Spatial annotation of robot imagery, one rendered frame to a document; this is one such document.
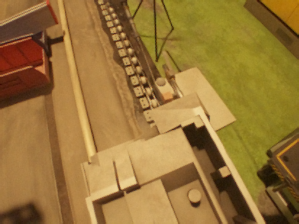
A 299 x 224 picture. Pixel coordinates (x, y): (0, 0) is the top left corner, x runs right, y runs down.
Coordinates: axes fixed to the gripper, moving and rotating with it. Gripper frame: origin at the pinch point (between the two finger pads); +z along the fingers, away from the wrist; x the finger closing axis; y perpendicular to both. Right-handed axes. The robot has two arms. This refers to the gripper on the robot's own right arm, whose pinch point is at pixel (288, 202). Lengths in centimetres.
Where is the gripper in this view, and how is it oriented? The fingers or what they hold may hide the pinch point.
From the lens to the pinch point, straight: 96.8
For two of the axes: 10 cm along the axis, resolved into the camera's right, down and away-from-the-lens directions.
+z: -3.7, 6.3, 6.9
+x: -4.8, -7.6, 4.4
